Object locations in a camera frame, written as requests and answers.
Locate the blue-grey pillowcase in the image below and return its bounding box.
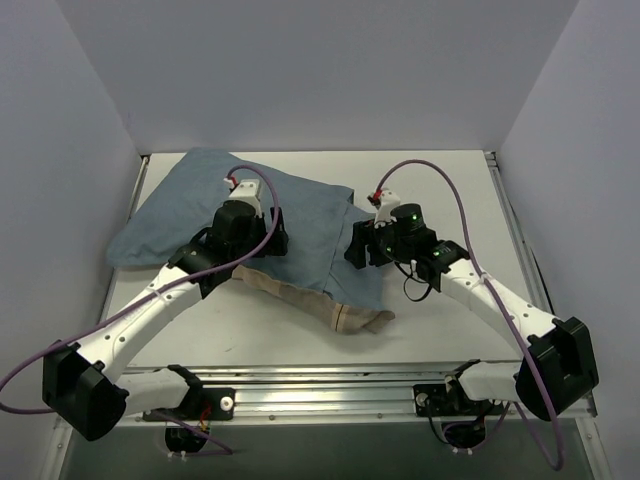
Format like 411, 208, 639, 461
106, 148, 385, 311

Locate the blue striped pillowcase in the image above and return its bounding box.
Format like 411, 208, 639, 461
232, 265, 395, 335

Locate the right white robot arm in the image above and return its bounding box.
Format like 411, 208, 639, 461
344, 203, 599, 421

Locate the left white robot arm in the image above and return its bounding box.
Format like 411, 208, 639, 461
42, 199, 288, 441

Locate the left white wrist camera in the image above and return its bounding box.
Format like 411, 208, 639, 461
223, 176, 262, 216

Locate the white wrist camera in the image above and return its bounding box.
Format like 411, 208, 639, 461
223, 176, 262, 216
367, 188, 401, 229

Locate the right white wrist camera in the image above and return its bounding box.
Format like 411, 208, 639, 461
367, 188, 401, 229

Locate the black short cable loop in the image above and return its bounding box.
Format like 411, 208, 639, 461
392, 259, 441, 303

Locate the aluminium mounting rail frame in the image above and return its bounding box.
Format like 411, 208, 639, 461
56, 151, 611, 479

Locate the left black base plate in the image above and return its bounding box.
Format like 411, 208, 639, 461
142, 387, 236, 421

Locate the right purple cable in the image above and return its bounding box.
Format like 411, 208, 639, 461
372, 158, 566, 471

